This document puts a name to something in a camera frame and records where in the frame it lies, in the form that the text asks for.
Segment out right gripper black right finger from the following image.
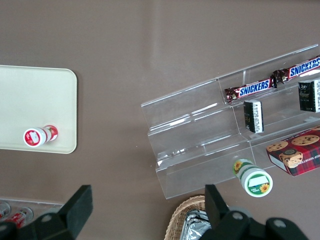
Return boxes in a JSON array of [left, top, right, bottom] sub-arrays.
[[204, 184, 254, 240]]

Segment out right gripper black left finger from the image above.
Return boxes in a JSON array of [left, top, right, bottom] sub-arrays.
[[17, 184, 94, 240]]

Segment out light wicker basket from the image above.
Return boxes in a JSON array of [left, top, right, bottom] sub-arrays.
[[166, 195, 213, 240]]

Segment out beige plastic serving tray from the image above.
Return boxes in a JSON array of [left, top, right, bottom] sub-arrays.
[[0, 64, 78, 155]]

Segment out aluminium foil container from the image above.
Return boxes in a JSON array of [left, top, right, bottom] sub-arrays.
[[186, 209, 210, 222], [185, 219, 213, 240]]

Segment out clear acrylic bottle rack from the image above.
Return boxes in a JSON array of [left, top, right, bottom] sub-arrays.
[[0, 198, 65, 218]]

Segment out green sunflower lidded cup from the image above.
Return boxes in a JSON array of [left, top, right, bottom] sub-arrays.
[[232, 158, 274, 198]]

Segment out clear acrylic stepped stand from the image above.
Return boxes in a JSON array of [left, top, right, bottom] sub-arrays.
[[140, 44, 320, 200]]

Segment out red lidded yogurt cup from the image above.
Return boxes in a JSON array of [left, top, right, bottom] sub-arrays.
[[23, 124, 59, 148]]

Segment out red tartan cookie box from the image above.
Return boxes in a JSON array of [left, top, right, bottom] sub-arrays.
[[265, 125, 320, 177]]

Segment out small black carton box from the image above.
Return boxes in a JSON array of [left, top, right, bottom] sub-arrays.
[[243, 99, 265, 134], [298, 79, 320, 113]]

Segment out Snickers chocolate bar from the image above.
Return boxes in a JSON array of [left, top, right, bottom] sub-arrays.
[[224, 78, 278, 105], [272, 55, 320, 86]]

